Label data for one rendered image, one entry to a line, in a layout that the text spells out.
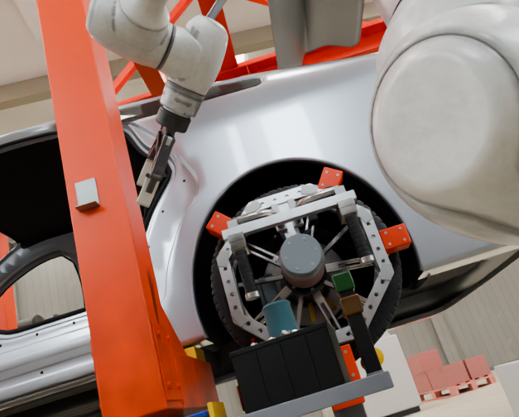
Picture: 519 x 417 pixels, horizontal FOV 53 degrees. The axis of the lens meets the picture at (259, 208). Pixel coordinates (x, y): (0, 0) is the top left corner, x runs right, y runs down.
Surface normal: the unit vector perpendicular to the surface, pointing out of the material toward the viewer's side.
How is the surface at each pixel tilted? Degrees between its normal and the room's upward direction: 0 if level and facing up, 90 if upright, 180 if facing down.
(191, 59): 136
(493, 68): 89
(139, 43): 161
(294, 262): 90
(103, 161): 90
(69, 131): 90
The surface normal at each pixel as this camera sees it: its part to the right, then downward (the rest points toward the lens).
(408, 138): -0.77, 0.07
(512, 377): -0.96, 0.25
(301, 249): -0.12, -0.34
